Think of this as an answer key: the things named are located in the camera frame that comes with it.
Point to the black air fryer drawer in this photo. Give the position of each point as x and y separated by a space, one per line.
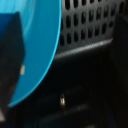
86 76

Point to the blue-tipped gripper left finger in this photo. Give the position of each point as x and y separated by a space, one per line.
10 60

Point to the blue plastic bowl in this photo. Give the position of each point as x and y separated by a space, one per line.
40 36

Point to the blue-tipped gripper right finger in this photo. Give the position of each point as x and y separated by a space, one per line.
121 60

